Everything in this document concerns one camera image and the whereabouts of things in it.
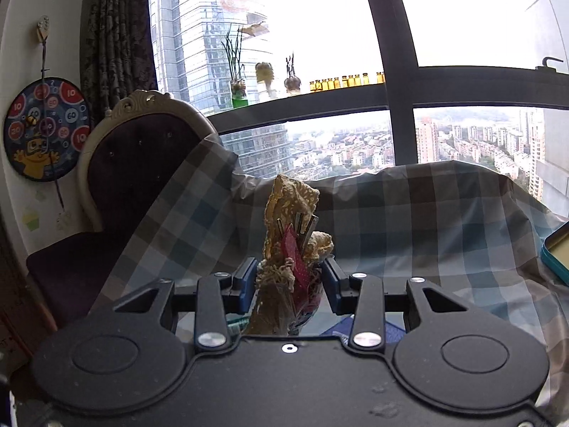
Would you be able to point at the purple upholstered chair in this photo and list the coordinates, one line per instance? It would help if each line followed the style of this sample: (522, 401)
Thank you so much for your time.
(129, 178)

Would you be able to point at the row of amber glass bottles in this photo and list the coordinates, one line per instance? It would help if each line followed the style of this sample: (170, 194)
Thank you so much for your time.
(346, 82)

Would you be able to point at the teal tin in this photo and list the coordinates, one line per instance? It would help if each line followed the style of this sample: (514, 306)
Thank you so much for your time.
(558, 253)

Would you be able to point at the green cupcake wall sticker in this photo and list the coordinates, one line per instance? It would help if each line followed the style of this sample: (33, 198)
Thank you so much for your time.
(32, 219)

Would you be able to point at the brown bulb plant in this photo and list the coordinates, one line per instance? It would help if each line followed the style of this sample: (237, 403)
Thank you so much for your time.
(292, 83)

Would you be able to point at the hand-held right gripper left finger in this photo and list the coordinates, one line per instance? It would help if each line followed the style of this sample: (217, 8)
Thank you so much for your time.
(249, 284)

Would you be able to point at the grey window frame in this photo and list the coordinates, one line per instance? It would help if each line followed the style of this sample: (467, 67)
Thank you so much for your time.
(386, 31)

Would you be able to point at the blue and brown checked cloth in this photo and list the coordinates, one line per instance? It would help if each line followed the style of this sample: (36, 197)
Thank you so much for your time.
(422, 213)

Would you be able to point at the green glass vase plant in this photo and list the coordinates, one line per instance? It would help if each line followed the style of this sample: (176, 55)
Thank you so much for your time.
(239, 93)

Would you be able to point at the green drink can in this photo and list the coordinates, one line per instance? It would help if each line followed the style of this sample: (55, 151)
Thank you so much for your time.
(236, 325)

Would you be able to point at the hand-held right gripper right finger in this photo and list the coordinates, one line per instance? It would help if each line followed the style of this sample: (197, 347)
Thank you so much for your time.
(331, 284)

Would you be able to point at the dark patterned curtain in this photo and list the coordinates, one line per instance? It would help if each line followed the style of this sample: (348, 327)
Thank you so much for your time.
(120, 31)

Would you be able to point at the round cartoon dartboard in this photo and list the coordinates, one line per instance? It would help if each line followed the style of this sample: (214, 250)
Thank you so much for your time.
(44, 142)

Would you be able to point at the beige crochet lace pouch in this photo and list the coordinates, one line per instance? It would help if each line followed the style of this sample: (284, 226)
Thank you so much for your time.
(284, 204)

